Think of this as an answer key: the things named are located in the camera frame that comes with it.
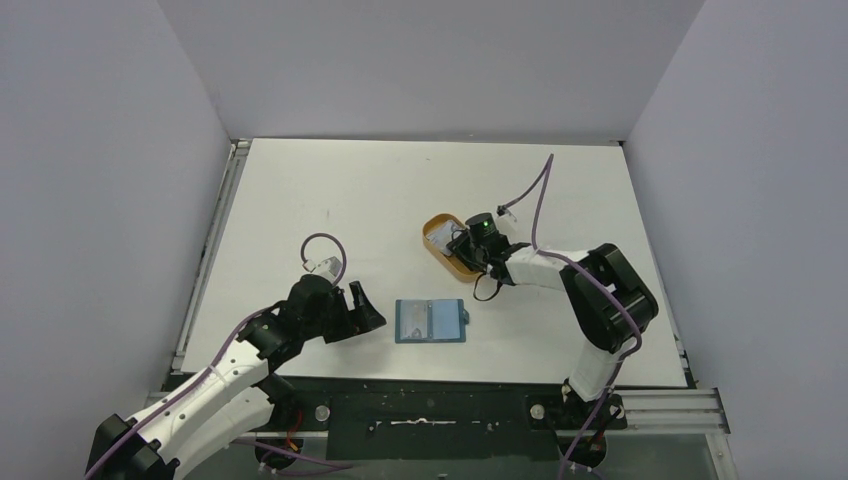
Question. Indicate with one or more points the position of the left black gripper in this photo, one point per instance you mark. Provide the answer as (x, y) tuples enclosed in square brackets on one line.
[(366, 318)]

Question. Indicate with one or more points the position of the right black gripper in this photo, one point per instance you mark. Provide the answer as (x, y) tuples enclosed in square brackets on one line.
[(461, 243)]

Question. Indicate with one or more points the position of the yellow oval tray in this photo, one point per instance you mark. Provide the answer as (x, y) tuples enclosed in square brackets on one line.
[(450, 263)]

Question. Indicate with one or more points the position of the blue leather card holder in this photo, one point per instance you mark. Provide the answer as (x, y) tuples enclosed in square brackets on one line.
[(448, 320)]

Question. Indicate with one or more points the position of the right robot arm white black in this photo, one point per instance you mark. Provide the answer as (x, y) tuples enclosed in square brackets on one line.
[(612, 304)]

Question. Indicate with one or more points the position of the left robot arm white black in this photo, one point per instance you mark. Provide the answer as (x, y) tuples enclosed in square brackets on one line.
[(237, 392)]

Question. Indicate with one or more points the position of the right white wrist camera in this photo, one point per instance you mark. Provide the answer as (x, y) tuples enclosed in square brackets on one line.
[(505, 213)]

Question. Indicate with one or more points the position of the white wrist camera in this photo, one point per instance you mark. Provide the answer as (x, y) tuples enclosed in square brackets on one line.
[(330, 268), (505, 213)]

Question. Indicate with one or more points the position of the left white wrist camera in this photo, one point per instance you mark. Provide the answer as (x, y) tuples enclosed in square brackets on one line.
[(330, 268)]

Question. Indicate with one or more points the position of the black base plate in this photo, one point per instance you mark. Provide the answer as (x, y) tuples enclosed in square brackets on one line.
[(366, 419)]

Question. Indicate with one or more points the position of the aluminium frame rail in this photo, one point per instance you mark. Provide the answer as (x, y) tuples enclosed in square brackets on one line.
[(233, 169)]

